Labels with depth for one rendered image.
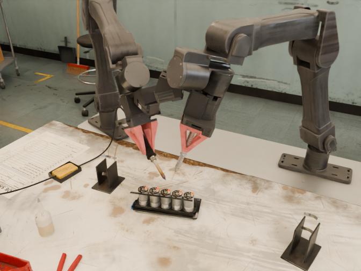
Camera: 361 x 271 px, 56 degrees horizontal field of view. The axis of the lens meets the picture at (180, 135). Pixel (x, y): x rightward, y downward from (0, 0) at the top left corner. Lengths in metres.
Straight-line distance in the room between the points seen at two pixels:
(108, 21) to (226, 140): 0.54
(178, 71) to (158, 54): 3.19
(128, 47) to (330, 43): 0.45
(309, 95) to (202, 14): 2.67
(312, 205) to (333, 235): 0.10
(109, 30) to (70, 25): 3.61
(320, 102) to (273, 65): 2.46
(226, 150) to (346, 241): 0.44
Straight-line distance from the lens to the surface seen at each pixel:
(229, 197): 0.92
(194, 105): 0.67
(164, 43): 3.74
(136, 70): 0.76
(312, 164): 1.04
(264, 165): 1.05
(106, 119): 1.20
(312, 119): 0.94
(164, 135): 1.18
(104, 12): 0.96
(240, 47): 0.63
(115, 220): 0.86
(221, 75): 0.65
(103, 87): 1.13
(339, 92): 3.34
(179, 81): 0.61
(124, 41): 0.86
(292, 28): 0.75
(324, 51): 0.81
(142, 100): 0.76
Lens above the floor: 1.33
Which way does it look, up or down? 29 degrees down
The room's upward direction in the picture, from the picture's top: straight up
